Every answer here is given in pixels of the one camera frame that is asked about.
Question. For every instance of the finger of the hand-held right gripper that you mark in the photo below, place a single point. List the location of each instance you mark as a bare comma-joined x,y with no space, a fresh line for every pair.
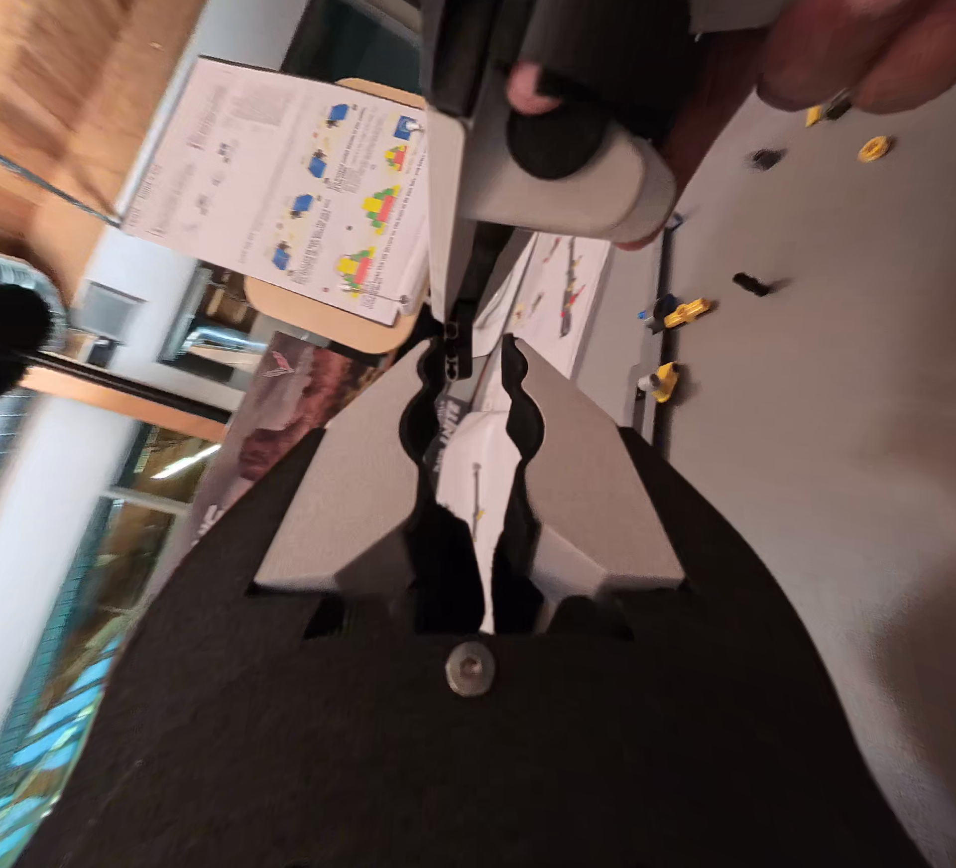
448,210

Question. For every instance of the lego set box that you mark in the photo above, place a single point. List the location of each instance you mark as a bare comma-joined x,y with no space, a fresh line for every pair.
299,390

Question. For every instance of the person's right hand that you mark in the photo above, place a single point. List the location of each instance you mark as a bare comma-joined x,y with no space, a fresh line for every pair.
859,9

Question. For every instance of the yellow lego gear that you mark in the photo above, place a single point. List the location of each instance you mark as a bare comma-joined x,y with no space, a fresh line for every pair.
875,149

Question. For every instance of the printed instruction sheet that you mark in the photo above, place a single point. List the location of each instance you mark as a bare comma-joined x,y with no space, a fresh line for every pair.
261,173

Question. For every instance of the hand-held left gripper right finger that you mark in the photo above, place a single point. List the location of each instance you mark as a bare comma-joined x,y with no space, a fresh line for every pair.
597,502

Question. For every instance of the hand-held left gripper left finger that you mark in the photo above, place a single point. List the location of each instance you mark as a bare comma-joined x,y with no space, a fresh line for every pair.
343,502

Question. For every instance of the open lego instruction booklet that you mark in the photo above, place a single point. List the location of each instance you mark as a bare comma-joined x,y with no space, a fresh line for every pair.
545,330

